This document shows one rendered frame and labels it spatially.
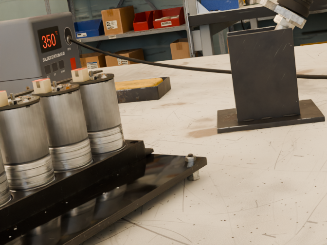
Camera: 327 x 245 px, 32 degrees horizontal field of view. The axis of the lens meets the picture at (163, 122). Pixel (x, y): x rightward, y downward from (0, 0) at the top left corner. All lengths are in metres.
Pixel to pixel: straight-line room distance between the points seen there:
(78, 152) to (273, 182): 0.10
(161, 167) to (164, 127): 0.14
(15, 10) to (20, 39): 4.92
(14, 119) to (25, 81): 0.39
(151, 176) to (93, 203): 0.04
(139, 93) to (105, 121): 0.26
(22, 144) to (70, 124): 0.03
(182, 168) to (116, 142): 0.04
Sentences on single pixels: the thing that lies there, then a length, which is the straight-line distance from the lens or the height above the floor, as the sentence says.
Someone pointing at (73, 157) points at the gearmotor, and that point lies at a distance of 0.30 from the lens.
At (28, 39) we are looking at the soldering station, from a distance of 0.65.
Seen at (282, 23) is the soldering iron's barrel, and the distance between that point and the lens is 0.42.
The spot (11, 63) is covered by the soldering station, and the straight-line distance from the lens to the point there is 0.66.
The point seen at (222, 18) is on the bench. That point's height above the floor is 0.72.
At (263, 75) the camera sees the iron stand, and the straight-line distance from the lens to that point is 0.41.
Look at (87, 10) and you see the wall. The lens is 5.23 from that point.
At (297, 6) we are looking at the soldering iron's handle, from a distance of 0.41.
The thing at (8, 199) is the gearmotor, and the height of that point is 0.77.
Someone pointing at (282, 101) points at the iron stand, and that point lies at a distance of 0.41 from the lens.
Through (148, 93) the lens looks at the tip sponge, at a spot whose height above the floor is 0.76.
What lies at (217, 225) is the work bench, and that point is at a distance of 0.26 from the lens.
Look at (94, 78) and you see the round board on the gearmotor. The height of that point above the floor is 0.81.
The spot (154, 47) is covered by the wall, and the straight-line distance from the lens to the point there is 5.04.
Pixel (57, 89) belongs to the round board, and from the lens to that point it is 0.29.
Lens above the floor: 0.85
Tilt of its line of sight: 13 degrees down
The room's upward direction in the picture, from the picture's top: 8 degrees counter-clockwise
